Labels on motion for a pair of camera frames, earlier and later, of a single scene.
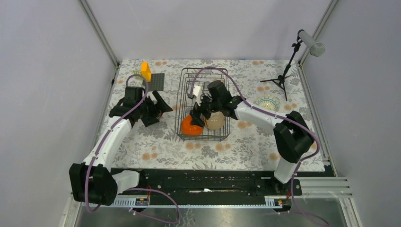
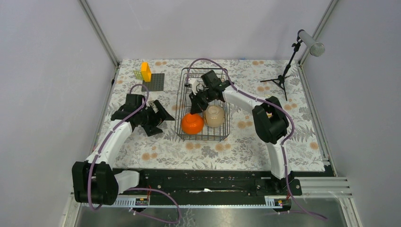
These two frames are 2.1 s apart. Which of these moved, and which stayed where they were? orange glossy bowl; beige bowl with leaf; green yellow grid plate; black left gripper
Moved: black left gripper
Stayed: orange glossy bowl; green yellow grid plate; beige bowl with leaf
